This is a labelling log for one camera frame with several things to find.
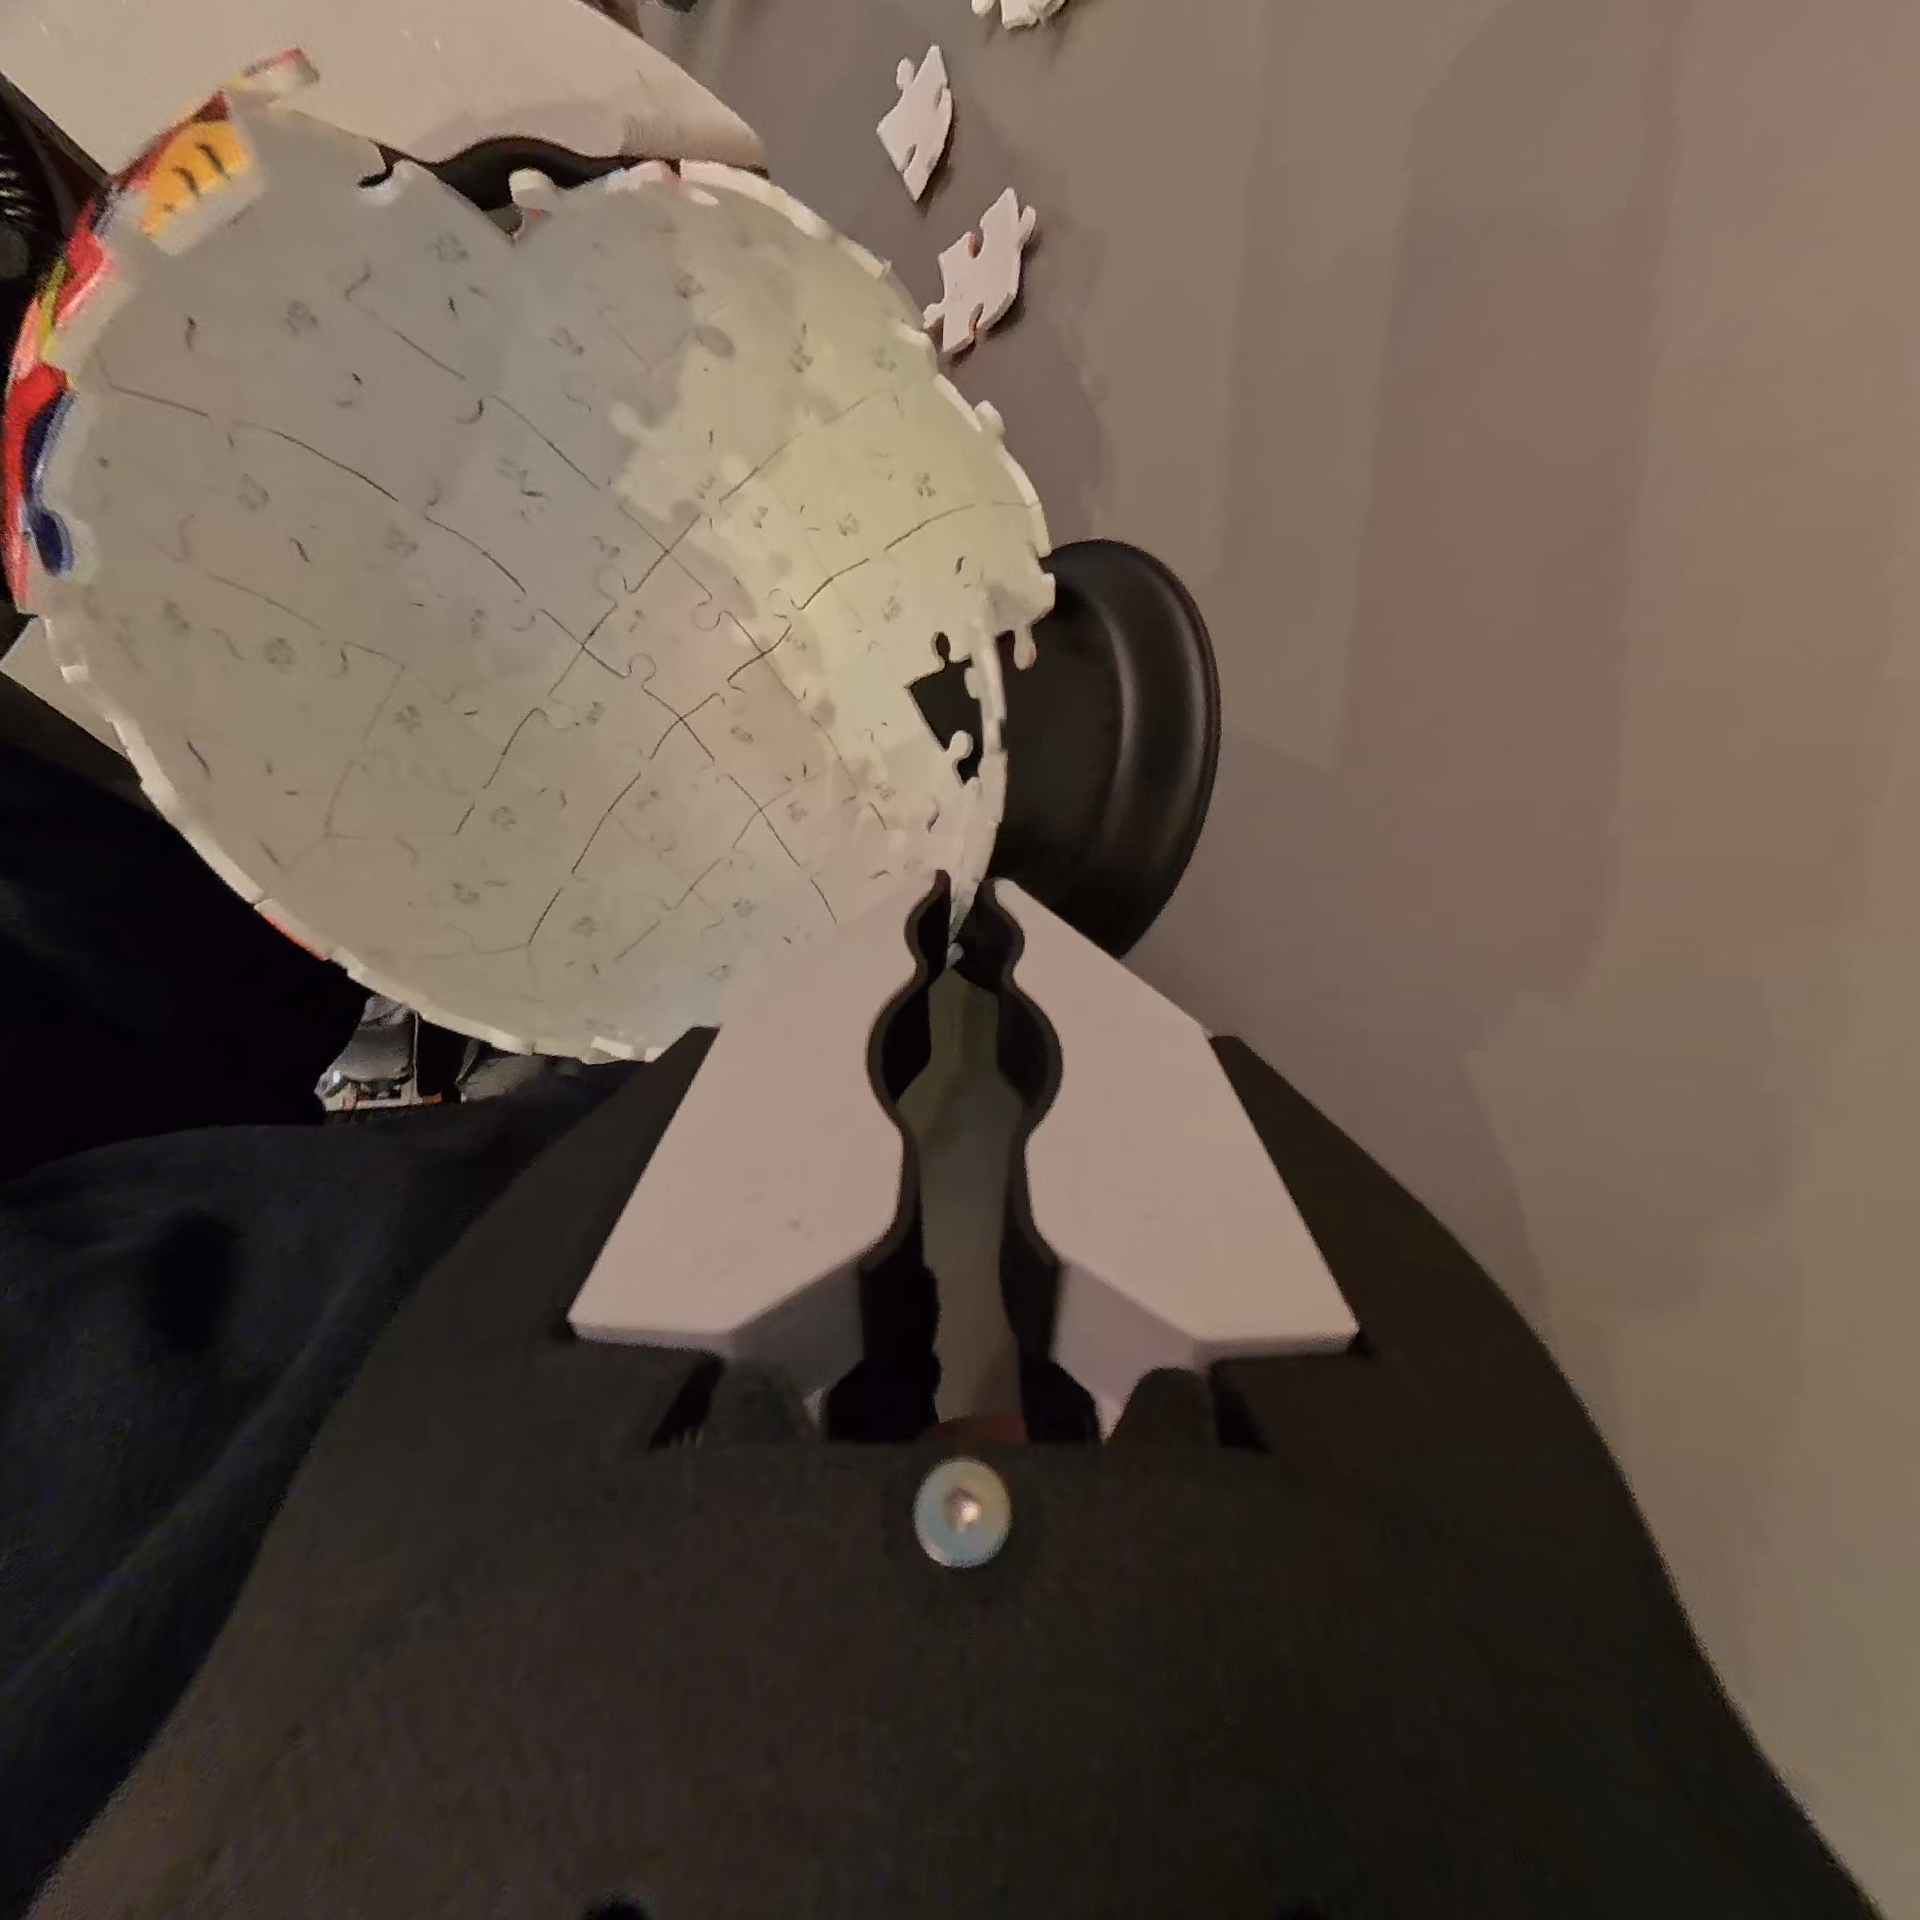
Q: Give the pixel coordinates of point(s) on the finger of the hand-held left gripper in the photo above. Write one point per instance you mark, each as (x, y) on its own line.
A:
(494, 69)

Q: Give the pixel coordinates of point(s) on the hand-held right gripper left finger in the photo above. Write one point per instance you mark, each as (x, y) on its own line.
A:
(751, 1184)

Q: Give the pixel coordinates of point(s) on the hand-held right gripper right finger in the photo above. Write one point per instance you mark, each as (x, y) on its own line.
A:
(1184, 1201)

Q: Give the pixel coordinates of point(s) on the colourful puzzle ball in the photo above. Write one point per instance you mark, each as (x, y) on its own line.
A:
(494, 600)

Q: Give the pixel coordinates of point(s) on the white puzzle piece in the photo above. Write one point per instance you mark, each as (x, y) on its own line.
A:
(982, 271)
(919, 121)
(1021, 12)

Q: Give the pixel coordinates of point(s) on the black round ball stand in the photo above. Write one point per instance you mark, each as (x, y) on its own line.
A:
(1125, 751)

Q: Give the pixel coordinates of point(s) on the person's dark jacket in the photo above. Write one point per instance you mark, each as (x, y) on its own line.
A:
(181, 1275)

